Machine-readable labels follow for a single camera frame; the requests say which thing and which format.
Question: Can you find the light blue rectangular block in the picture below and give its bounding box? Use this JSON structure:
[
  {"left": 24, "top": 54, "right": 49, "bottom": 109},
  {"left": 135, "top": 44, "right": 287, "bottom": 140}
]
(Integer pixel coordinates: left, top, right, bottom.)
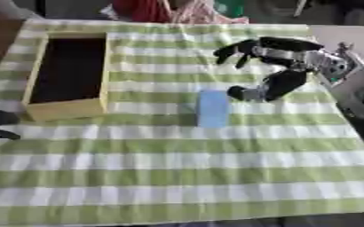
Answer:
[{"left": 194, "top": 89, "right": 232, "bottom": 129}]

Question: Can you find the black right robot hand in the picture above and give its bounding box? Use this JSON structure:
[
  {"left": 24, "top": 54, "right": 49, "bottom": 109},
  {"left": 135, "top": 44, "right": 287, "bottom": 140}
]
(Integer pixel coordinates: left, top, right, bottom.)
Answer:
[{"left": 211, "top": 35, "right": 350, "bottom": 103}]

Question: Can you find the tan open cardboard box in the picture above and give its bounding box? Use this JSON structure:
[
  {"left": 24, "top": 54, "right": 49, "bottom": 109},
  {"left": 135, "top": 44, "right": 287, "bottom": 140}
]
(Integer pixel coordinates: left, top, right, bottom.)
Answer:
[{"left": 20, "top": 31, "right": 113, "bottom": 122}]

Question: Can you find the person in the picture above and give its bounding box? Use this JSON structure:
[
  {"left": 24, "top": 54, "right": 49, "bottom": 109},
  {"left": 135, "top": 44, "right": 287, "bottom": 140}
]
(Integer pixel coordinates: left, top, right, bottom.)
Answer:
[{"left": 99, "top": 0, "right": 250, "bottom": 25}]

